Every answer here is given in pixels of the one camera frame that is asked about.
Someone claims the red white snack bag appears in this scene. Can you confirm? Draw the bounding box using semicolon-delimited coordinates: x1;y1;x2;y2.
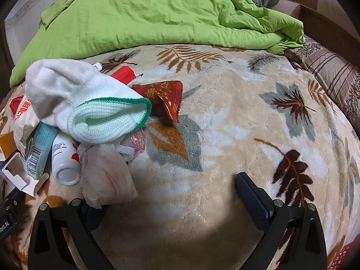
10;95;41;158

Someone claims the striped cushion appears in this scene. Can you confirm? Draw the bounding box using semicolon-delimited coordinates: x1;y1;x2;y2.
284;35;360;135

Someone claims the white plastic bottle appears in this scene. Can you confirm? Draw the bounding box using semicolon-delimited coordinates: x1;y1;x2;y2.
51;132;82;186

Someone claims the green quilt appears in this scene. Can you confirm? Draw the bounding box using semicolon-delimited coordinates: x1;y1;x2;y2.
10;0;306;88

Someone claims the leaf printed blanket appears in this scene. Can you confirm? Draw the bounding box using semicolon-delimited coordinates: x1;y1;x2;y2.
0;43;360;270

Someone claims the clear wrapper with red print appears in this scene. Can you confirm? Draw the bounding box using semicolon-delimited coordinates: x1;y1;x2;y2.
124;128;147;162

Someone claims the white sock with green trim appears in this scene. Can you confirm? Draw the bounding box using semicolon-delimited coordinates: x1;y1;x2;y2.
25;59;152;144

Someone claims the torn white cardboard box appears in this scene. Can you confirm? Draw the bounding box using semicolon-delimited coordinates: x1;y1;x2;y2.
0;132;50;197

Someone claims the red wrapper with gold print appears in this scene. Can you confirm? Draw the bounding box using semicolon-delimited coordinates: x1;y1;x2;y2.
132;80;184;123

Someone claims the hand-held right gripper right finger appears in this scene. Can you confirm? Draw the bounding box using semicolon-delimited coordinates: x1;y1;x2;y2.
236;172;328;270

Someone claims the red snack packet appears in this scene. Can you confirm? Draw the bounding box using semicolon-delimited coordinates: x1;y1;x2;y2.
109;65;144;86

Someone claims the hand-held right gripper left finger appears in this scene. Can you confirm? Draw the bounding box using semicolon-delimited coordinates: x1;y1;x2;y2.
28;198;116;270

